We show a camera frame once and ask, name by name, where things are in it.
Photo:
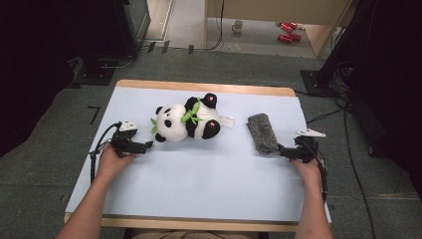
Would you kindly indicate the light blue table mat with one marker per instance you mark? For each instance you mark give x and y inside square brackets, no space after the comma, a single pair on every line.
[199,179]

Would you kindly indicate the dark cabinet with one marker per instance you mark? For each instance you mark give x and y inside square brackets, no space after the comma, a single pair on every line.
[136,23]

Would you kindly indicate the dark curtain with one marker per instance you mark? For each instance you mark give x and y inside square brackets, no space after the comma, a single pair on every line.
[40,66]
[394,83]

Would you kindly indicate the panda plush toy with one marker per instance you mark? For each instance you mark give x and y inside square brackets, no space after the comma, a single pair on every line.
[175,122]

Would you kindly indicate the beige mug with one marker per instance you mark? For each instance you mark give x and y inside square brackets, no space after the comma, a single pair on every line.
[237,26]

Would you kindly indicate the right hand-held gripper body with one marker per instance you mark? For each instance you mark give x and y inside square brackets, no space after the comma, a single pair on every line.
[307,149]

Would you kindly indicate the wooden table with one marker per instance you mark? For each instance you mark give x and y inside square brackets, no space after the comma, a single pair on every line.
[205,87]

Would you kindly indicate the light wooden desk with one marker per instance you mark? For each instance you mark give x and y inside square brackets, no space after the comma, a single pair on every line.
[272,10]

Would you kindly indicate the grey fluffy cloth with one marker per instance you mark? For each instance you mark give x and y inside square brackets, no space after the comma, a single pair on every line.
[262,134]

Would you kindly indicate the red can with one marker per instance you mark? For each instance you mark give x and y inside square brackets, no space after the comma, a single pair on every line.
[296,37]
[284,38]
[286,27]
[294,25]

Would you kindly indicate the black stand base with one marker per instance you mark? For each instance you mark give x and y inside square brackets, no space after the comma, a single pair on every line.
[94,74]
[313,83]

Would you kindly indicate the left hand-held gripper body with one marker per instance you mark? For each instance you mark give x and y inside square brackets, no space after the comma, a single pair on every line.
[123,141]

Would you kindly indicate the black stand post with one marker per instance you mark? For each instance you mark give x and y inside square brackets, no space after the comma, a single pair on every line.
[345,36]

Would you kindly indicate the person's left hand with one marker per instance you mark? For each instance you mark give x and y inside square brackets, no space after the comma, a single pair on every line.
[111,164]

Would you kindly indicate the black tape corner mark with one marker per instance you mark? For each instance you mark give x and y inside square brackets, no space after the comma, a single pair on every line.
[95,114]

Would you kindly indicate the person's right hand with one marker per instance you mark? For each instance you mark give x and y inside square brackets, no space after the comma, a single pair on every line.
[308,172]

